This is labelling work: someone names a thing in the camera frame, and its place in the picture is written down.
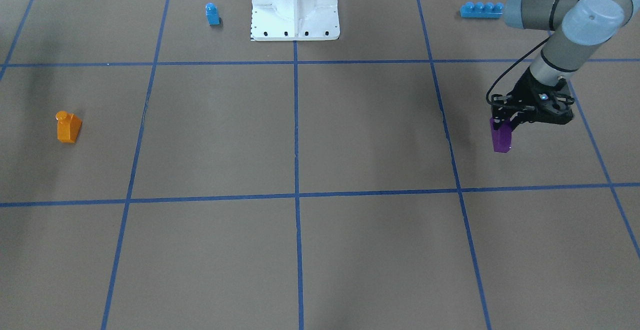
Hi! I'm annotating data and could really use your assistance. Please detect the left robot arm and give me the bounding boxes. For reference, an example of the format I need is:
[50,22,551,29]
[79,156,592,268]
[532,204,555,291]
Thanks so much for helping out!
[486,0,639,136]

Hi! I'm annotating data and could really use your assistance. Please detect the small blue block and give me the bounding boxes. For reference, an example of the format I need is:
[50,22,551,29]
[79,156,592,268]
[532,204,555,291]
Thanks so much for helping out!
[205,2,221,26]

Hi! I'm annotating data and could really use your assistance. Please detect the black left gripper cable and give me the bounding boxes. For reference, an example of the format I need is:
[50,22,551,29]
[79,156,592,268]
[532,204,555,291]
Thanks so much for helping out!
[485,0,591,105]

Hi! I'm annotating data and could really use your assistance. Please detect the purple trapezoid block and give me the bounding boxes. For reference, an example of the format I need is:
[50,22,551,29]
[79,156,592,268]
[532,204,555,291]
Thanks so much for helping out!
[489,119,512,153]

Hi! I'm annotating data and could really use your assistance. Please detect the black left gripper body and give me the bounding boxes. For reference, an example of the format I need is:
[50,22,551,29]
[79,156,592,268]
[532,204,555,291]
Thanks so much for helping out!
[490,69,574,125]

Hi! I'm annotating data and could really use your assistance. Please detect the orange trapezoid block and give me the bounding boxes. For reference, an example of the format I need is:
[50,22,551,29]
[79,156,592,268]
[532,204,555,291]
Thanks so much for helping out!
[55,110,83,144]

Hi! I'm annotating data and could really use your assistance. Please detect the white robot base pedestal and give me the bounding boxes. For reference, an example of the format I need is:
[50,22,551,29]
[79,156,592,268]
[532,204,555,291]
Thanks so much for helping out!
[250,0,341,42]

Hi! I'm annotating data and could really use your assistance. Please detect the long blue four-stud block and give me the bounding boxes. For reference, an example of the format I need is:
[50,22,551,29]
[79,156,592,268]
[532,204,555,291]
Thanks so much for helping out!
[459,1,505,19]

